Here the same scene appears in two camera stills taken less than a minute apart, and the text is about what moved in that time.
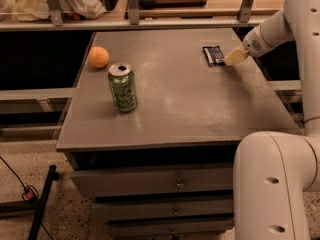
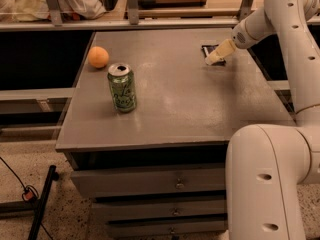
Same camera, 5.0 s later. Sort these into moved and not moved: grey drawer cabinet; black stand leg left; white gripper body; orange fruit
Moved: white gripper body
Not moved: orange fruit; grey drawer cabinet; black stand leg left
